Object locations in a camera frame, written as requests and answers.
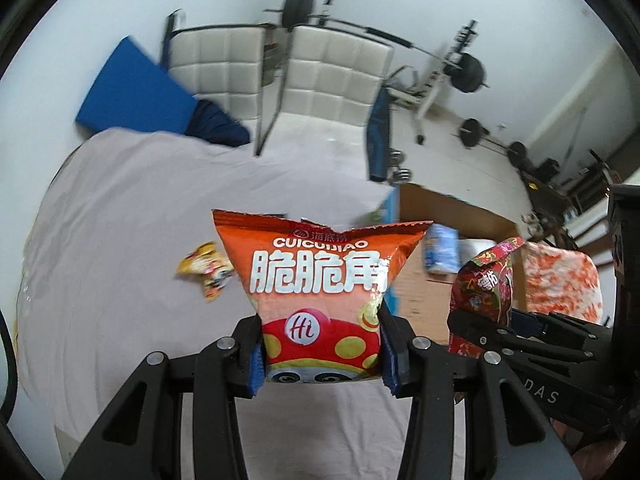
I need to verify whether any yellow snack packet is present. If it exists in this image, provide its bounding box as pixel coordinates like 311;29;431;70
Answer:
175;241;236;303

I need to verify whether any blue and white snack packet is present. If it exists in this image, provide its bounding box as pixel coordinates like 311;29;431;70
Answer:
422;223;461;275

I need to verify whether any dark metal equipment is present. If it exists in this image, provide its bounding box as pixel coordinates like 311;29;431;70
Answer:
519;149;623;243

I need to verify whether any orange and white patterned bag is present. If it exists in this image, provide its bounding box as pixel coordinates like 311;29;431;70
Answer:
520;241;604;329

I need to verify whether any small barbell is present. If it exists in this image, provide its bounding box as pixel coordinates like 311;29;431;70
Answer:
457;118;529;167

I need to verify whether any dumbbell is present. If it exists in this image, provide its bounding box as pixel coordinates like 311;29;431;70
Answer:
387;149;414;184

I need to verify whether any cardboard box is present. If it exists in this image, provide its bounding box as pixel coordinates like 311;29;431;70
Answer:
384;182;532;347

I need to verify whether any blue weight bench pad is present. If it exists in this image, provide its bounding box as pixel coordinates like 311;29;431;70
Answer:
367;87;392;182

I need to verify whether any barbell with black plates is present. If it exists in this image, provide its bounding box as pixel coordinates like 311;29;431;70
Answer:
264;0;490;95

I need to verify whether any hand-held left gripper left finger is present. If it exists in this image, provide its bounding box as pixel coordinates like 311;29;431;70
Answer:
62;315;267;480

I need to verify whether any white barbell rack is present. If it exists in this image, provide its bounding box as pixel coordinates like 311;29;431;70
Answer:
387;19;480;145

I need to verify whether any black cable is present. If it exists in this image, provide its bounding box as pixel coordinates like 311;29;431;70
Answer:
0;310;22;423

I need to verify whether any dark navy cloth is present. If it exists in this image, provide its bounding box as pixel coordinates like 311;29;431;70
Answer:
186;99;251;149

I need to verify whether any grey bed sheet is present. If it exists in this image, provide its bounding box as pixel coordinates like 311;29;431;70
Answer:
14;110;471;480

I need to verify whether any white padded chair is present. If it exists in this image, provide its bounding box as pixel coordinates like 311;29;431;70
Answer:
161;9;270;127
254;24;397;157

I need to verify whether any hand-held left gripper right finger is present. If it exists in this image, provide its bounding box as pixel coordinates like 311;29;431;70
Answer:
377;305;584;480

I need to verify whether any orange snack bag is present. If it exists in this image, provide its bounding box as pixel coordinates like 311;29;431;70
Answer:
211;209;435;385

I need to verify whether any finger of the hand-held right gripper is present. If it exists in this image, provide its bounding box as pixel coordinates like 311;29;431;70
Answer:
446;310;612;378
510;310;617;347

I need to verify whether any blue foam board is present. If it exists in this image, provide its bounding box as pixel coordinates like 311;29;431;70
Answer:
75;35;199;137

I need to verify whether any red floral snack bag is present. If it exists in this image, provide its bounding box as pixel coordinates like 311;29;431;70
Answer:
447;236;527;359

